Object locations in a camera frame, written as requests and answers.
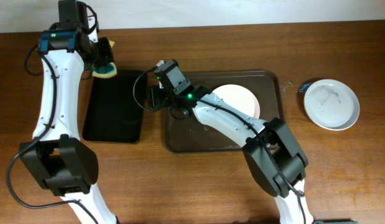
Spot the green yellow sponge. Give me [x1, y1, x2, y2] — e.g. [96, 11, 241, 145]
[91, 41, 117, 78]

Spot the brown serving tray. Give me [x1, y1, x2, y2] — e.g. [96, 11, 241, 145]
[164, 70, 284, 152]

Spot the black plastic tray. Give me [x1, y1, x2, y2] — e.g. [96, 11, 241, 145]
[82, 70, 147, 144]

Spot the white plate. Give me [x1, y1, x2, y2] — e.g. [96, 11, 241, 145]
[213, 84, 260, 118]
[303, 79, 360, 131]

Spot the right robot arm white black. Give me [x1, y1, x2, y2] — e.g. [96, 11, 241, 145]
[147, 60, 314, 223]

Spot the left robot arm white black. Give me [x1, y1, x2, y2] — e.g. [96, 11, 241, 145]
[16, 1, 119, 223]

